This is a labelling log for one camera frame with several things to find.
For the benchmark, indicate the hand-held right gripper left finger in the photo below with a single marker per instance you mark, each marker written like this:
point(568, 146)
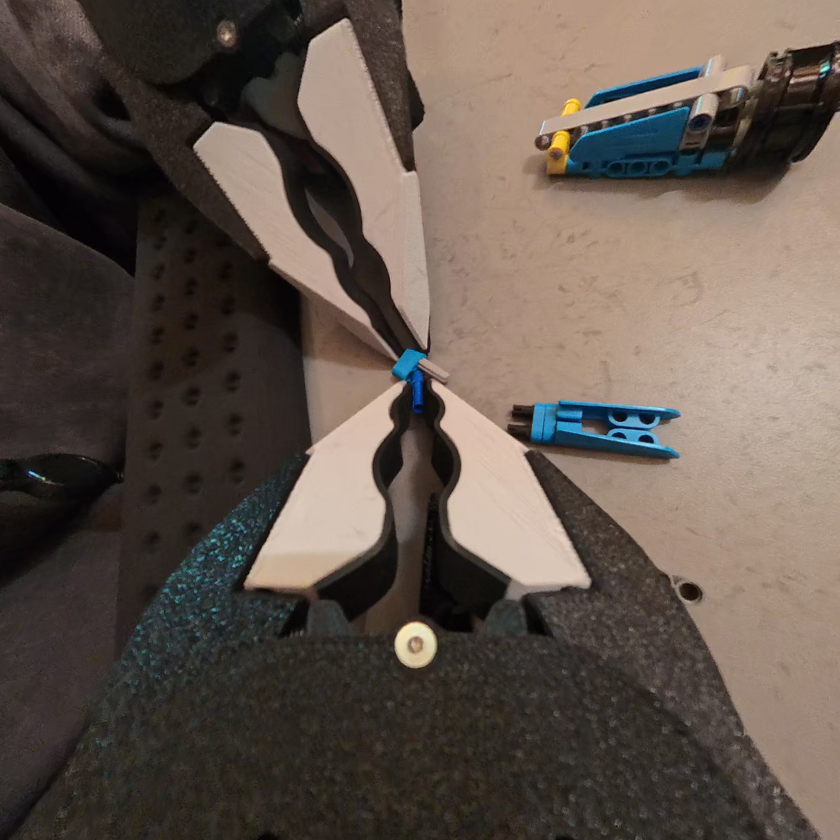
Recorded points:
point(321, 518)

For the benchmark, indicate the grey desk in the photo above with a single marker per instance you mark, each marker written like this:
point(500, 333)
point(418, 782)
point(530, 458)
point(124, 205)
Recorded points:
point(623, 295)

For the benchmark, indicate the blue panel brick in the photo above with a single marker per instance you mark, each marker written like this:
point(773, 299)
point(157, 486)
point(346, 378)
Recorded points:
point(558, 430)

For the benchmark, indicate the wheel and beam assembly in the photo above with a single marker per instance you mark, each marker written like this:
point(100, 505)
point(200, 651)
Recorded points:
point(656, 138)

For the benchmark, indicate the person's dark clothing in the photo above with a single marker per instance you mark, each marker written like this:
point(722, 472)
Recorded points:
point(52, 328)

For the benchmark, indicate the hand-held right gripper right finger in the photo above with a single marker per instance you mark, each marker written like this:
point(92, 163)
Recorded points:
point(512, 518)

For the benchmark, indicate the black round knob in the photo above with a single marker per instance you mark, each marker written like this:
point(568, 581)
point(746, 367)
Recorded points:
point(52, 476)

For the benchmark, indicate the small blue beam brick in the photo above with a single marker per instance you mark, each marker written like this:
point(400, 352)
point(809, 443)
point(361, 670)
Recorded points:
point(405, 364)

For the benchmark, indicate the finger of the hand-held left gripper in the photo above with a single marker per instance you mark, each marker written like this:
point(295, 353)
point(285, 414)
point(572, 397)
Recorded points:
point(262, 210)
point(374, 164)

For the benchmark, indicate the blue pin brick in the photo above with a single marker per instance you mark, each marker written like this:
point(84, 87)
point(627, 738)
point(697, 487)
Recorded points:
point(417, 395)

